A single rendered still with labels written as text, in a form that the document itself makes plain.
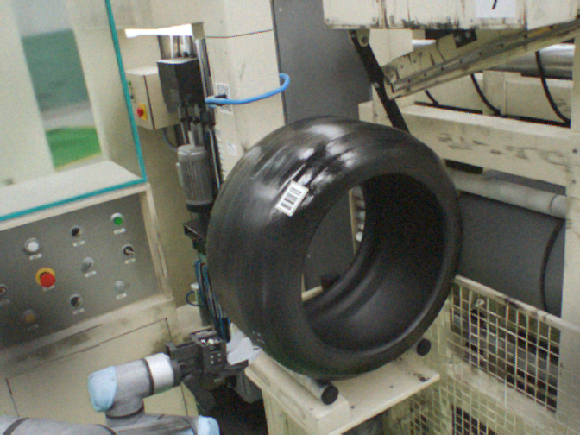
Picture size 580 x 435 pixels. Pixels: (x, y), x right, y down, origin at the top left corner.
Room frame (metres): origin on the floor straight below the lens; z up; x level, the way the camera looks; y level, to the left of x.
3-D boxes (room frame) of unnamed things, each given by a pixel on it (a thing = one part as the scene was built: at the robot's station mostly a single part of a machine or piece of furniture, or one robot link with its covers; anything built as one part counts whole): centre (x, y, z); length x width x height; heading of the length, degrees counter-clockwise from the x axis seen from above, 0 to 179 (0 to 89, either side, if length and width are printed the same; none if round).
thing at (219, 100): (1.57, 0.07, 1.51); 0.19 x 0.19 x 0.06; 30
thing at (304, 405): (1.29, 0.05, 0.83); 0.36 x 0.09 x 0.06; 30
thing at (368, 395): (1.36, -0.07, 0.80); 0.37 x 0.36 x 0.02; 120
